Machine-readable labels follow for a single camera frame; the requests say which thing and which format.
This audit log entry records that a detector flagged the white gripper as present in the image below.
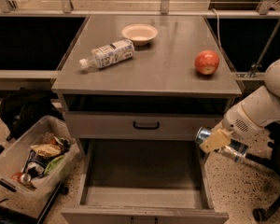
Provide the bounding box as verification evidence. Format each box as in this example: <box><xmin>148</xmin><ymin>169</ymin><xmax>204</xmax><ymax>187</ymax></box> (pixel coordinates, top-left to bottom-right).
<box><xmin>200</xmin><ymin>103</ymin><xmax>262</xmax><ymax>153</ymax></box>

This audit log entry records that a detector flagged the white cable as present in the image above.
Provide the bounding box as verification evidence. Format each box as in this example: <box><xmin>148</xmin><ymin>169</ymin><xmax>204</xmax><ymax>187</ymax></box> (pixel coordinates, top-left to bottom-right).
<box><xmin>210</xmin><ymin>7</ymin><xmax>222</xmax><ymax>49</ymax></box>

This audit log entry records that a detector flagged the open middle drawer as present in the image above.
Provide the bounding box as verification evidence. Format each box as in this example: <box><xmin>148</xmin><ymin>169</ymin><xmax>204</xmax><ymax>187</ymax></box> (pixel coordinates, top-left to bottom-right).
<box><xmin>62</xmin><ymin>140</ymin><xmax>229</xmax><ymax>224</ymax></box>

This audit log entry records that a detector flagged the red soda can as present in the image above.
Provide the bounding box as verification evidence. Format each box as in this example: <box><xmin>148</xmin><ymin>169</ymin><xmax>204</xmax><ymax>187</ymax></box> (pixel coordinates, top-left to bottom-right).
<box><xmin>11</xmin><ymin>172</ymin><xmax>32</xmax><ymax>186</ymax></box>

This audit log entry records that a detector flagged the grey drawer cabinet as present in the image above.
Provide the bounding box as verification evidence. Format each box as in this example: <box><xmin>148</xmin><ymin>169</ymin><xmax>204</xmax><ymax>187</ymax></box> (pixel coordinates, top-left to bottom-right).
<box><xmin>50</xmin><ymin>14</ymin><xmax>243</xmax><ymax>224</ymax></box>

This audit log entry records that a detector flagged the clear plastic bin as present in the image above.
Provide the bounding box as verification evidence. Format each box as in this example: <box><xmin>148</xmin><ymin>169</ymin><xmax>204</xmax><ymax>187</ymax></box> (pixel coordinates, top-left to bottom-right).
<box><xmin>0</xmin><ymin>116</ymin><xmax>79</xmax><ymax>217</ymax></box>

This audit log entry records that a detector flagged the white paper bowl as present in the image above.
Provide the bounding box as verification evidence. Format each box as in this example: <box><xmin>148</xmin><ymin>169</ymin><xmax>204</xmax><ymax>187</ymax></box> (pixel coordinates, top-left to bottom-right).
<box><xmin>121</xmin><ymin>24</ymin><xmax>158</xmax><ymax>46</ymax></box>

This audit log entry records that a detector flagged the black office chair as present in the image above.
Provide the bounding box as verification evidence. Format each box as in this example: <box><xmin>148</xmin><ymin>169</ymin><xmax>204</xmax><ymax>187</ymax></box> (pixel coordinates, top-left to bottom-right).
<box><xmin>239</xmin><ymin>121</ymin><xmax>280</xmax><ymax>222</ymax></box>

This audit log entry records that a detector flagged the yellow chip bag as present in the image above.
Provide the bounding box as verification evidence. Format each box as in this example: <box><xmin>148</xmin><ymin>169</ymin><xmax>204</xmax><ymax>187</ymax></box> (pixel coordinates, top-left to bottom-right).
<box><xmin>32</xmin><ymin>144</ymin><xmax>62</xmax><ymax>158</ymax></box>

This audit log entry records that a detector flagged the black backpack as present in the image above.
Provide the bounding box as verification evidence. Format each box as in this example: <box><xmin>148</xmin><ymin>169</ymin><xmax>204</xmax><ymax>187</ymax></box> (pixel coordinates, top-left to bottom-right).
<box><xmin>0</xmin><ymin>89</ymin><xmax>63</xmax><ymax>141</ymax></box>

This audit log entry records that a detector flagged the clear plastic water bottle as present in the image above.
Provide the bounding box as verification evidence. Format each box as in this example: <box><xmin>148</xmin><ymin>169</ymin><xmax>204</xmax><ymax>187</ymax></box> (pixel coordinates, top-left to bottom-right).
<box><xmin>79</xmin><ymin>39</ymin><xmax>134</xmax><ymax>70</ymax></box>

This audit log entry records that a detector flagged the green snack bag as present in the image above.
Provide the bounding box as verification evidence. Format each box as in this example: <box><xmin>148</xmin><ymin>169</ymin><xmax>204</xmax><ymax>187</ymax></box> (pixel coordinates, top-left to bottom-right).
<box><xmin>44</xmin><ymin>155</ymin><xmax>64</xmax><ymax>175</ymax></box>

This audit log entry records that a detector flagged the blue silver redbull can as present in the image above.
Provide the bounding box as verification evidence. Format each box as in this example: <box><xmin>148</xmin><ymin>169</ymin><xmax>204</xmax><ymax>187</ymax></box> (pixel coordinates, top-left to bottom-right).
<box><xmin>195</xmin><ymin>127</ymin><xmax>248</xmax><ymax>162</ymax></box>

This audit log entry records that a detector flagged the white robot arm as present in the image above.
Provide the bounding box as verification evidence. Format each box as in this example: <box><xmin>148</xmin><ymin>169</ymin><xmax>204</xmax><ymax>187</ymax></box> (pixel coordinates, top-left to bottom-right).
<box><xmin>195</xmin><ymin>59</ymin><xmax>280</xmax><ymax>153</ymax></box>

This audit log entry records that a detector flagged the closed upper drawer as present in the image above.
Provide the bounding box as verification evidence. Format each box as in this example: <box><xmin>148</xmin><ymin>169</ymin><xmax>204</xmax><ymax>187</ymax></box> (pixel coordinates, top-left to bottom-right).
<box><xmin>64</xmin><ymin>111</ymin><xmax>222</xmax><ymax>141</ymax></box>

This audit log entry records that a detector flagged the red apple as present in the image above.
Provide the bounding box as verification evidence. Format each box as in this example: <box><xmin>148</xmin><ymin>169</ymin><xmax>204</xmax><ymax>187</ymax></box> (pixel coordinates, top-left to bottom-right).
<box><xmin>194</xmin><ymin>50</ymin><xmax>219</xmax><ymax>76</ymax></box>

